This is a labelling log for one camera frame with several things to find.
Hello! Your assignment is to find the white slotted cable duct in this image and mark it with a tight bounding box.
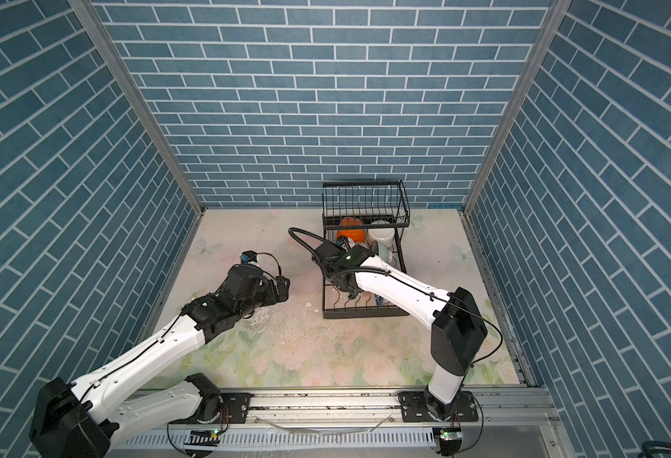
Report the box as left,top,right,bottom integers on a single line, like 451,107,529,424
116,427,437,452

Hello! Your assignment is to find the orange square bowl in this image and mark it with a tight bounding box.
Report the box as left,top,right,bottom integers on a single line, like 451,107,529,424
336,217,366,244

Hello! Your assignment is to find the green ringed bowl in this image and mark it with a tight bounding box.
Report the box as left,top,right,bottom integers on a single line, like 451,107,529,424
375,242,396,266

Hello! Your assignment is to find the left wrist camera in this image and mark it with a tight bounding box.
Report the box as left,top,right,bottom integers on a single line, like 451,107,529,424
240,250,258,263

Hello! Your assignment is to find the black wire dish rack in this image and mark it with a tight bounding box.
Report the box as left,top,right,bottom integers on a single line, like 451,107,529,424
322,179,411,320

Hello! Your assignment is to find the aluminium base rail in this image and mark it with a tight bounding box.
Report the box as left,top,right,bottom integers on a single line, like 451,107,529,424
146,387,574,457

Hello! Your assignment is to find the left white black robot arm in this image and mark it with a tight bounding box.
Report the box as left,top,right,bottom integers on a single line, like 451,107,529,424
29,263,291,457

